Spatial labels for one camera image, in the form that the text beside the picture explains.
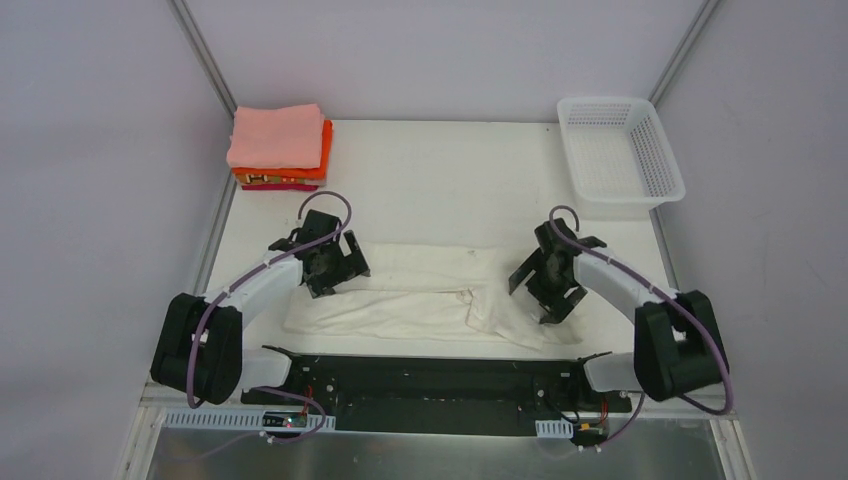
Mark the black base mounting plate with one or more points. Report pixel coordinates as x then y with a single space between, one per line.
491 397

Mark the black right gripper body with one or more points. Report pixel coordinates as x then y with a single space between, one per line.
549 289

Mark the right white cable duct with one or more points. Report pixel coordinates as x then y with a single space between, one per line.
554 429

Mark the pink folded t shirt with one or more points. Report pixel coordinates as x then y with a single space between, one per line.
289 137

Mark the magenta folded t shirt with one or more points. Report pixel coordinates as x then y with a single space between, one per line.
280 187

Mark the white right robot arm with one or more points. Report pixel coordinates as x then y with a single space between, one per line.
677 347

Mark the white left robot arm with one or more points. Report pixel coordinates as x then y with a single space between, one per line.
201 351

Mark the aluminium frame rail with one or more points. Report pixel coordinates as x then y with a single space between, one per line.
696 407

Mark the cream white t shirt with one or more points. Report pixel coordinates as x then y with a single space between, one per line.
444 293

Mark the left white cable duct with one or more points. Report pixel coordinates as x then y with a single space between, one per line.
274 421

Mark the brown patterned folded t shirt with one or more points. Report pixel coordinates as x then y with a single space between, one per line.
261 179

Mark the white cable duct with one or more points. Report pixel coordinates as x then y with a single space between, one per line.
554 429
274 421

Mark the white plastic basket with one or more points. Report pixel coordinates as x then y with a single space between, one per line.
618 157

